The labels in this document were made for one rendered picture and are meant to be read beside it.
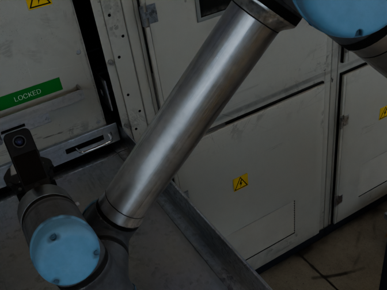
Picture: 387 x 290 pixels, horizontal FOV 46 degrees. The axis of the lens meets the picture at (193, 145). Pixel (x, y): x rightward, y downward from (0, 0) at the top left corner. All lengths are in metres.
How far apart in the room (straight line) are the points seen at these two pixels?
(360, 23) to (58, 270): 0.50
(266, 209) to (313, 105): 0.43
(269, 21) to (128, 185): 0.35
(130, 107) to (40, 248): 0.68
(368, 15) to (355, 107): 1.30
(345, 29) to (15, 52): 0.83
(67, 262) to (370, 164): 1.63
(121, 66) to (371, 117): 1.08
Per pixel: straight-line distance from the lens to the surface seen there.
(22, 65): 1.19
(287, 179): 1.75
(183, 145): 0.73
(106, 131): 1.31
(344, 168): 1.97
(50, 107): 1.20
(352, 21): 0.54
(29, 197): 0.78
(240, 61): 0.69
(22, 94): 1.22
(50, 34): 1.19
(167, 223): 1.06
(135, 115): 1.29
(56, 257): 0.67
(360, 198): 2.19
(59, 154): 1.30
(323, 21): 0.53
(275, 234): 1.91
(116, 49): 1.20
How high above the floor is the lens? 1.58
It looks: 35 degrees down
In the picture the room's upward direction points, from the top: 9 degrees counter-clockwise
